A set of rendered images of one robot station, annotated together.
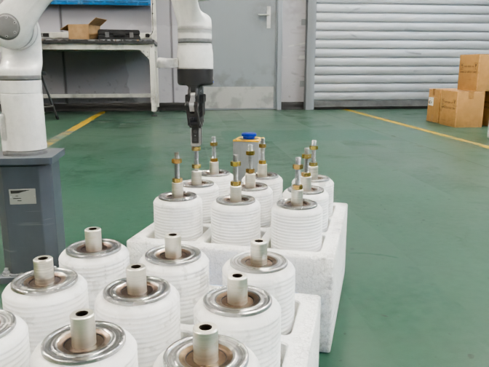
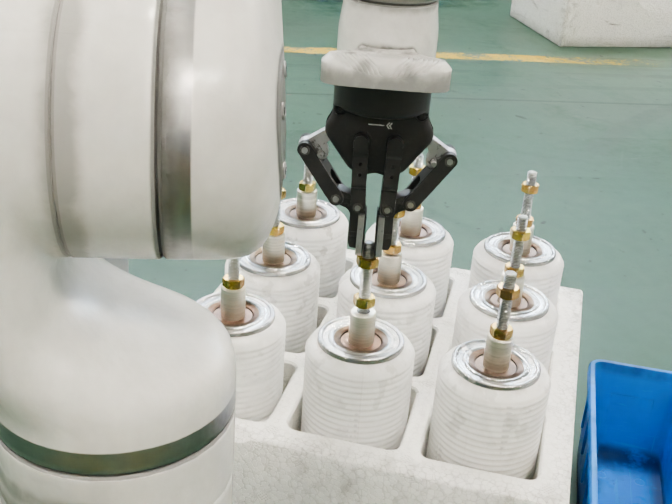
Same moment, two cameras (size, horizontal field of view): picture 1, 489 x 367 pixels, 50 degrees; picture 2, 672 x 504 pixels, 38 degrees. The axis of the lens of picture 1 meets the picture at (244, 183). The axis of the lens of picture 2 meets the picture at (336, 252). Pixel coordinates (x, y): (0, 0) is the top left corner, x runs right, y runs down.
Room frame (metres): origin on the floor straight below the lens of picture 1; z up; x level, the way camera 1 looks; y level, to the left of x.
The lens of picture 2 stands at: (1.16, 0.83, 0.70)
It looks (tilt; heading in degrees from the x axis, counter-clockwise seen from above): 26 degrees down; 268
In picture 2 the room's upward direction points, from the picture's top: 4 degrees clockwise
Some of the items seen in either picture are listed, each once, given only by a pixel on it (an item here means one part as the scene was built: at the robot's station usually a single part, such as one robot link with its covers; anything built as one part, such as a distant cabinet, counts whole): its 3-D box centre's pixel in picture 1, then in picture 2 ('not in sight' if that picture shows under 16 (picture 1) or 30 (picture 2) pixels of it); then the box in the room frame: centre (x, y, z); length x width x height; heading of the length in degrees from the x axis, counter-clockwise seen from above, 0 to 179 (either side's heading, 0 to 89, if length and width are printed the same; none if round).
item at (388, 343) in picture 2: (196, 183); (360, 340); (1.11, 0.10, 0.25); 0.08 x 0.08 x 0.01
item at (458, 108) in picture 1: (460, 108); not in sight; (4.55, -1.87, 0.15); 0.30 x 0.24 x 0.30; 5
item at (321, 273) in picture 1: (249, 258); (374, 414); (1.09, -0.01, 0.09); 0.39 x 0.39 x 0.18; 76
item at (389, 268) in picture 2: (250, 180); (389, 267); (1.09, -0.01, 0.26); 0.02 x 0.02 x 0.03
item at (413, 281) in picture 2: (250, 186); (388, 279); (1.09, -0.01, 0.25); 0.08 x 0.08 x 0.01
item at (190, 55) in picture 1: (185, 53); (388, 29); (1.12, 0.12, 0.53); 0.11 x 0.09 x 0.06; 87
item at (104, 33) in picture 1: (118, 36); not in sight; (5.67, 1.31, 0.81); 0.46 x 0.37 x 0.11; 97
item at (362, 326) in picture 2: (196, 178); (361, 327); (1.12, 0.10, 0.26); 0.02 x 0.02 x 0.03
